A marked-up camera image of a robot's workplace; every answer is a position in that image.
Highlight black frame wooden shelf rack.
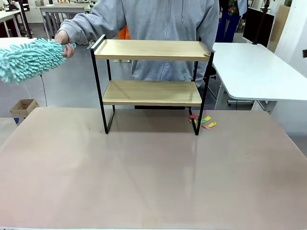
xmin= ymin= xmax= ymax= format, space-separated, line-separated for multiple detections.
xmin=90 ymin=34 xmax=214 ymax=136

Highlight person right hand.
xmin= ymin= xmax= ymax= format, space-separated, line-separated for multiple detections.
xmin=54 ymin=30 xmax=75 ymax=59

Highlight person right forearm grey sleeve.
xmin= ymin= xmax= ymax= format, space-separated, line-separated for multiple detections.
xmin=57 ymin=13 xmax=99 ymax=46

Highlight black monitor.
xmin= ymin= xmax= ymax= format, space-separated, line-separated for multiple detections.
xmin=242 ymin=7 xmax=275 ymax=48

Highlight white table with round corner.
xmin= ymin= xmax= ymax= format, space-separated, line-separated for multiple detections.
xmin=212 ymin=42 xmax=307 ymax=113

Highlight grey background desk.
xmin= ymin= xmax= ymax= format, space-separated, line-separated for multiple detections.
xmin=39 ymin=3 xmax=93 ymax=33

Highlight black floor cable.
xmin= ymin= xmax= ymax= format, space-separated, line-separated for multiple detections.
xmin=40 ymin=74 xmax=48 ymax=107

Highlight person grey hoodie torso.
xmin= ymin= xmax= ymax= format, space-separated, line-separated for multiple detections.
xmin=118 ymin=0 xmax=220 ymax=83

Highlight white side table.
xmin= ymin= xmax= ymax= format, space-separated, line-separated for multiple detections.
xmin=0 ymin=37 xmax=36 ymax=45

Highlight background person blue trousers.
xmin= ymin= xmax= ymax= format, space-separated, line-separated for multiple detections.
xmin=217 ymin=0 xmax=248 ymax=43

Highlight brown cardboard sheet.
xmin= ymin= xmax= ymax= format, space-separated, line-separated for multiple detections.
xmin=270 ymin=5 xmax=291 ymax=52

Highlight person left forearm grey sleeve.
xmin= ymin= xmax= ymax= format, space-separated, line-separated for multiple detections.
xmin=195 ymin=43 xmax=216 ymax=88

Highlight black office chair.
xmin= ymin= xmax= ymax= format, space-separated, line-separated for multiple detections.
xmin=202 ymin=64 xmax=217 ymax=83

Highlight teal fluffy duster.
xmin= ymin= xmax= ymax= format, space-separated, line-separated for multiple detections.
xmin=0 ymin=37 xmax=77 ymax=86

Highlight white background desk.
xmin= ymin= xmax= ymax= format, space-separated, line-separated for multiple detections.
xmin=0 ymin=9 xmax=22 ymax=38

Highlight black vertical post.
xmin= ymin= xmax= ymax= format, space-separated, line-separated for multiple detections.
xmin=19 ymin=0 xmax=33 ymax=39

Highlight cardboard box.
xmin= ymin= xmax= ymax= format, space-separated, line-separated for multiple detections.
xmin=10 ymin=99 xmax=39 ymax=119

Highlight orange fabric item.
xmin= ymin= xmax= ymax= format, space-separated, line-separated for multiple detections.
xmin=118 ymin=25 xmax=131 ymax=40

